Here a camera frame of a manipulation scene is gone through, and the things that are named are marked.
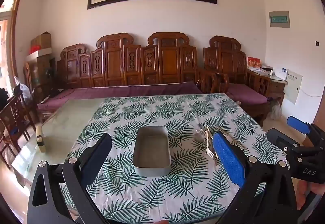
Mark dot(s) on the carved wooden armchair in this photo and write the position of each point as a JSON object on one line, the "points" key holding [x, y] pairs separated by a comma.
{"points": [[223, 59]]}

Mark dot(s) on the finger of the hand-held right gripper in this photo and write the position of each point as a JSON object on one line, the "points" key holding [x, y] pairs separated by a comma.
{"points": [[297, 123], [280, 139]]}

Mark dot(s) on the wooden side table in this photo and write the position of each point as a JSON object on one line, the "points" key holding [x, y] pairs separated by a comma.
{"points": [[275, 88]]}

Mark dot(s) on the red decoration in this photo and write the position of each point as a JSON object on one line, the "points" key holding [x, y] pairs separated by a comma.
{"points": [[34, 49]]}

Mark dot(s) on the pile of black clothes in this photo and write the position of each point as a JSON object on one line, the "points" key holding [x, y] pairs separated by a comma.
{"points": [[5, 98]]}

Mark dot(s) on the carved wooden sofa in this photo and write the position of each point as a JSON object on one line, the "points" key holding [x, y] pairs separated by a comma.
{"points": [[167, 61]]}

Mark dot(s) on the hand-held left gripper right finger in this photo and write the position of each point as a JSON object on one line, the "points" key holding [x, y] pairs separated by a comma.
{"points": [[228, 158]]}

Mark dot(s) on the white telephone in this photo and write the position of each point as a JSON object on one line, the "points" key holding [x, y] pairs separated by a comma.
{"points": [[281, 73]]}

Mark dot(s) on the wooden chair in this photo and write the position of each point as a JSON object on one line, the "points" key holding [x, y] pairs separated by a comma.
{"points": [[15, 117]]}

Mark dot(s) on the grey wall electrical box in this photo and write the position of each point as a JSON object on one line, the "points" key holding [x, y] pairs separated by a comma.
{"points": [[279, 19]]}

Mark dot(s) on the white flat box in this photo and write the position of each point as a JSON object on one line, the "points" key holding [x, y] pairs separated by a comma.
{"points": [[39, 55]]}

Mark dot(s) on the white plastic spoon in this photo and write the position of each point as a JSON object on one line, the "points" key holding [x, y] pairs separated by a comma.
{"points": [[199, 136]]}

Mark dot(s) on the purple armchair cushion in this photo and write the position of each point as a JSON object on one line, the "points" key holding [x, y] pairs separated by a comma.
{"points": [[248, 96]]}

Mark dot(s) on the grey metal rectangular tray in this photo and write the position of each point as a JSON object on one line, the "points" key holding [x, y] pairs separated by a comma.
{"points": [[152, 142]]}

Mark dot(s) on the leaf print tablecloth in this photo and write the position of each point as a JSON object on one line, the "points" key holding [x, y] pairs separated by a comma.
{"points": [[157, 112]]}

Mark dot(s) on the white wall panel cover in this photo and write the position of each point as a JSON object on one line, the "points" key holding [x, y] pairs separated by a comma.
{"points": [[293, 88]]}

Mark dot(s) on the person's right hand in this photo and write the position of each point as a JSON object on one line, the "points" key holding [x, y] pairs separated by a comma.
{"points": [[302, 196]]}

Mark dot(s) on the clear plastic bag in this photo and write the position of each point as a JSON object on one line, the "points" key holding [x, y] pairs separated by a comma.
{"points": [[24, 89]]}

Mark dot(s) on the brown cardboard box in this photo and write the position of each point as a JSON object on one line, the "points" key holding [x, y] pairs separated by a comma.
{"points": [[42, 40]]}

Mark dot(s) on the wooden door frame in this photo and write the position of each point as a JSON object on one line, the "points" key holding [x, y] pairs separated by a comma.
{"points": [[16, 36]]}

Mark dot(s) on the purple sofa cushion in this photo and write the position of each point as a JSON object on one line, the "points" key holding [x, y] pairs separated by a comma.
{"points": [[127, 92]]}

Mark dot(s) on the tissue box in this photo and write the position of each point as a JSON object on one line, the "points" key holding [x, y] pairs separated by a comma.
{"points": [[266, 69]]}

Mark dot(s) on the pale wooden chopstick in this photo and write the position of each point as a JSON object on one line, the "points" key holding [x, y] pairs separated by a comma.
{"points": [[233, 141]]}

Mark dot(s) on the wooden fork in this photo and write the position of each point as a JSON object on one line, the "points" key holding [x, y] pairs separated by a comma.
{"points": [[209, 145]]}

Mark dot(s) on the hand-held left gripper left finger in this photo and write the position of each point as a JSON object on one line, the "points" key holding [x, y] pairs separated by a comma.
{"points": [[96, 160]]}

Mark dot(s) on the wooden block brush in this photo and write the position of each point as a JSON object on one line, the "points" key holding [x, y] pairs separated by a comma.
{"points": [[40, 140]]}

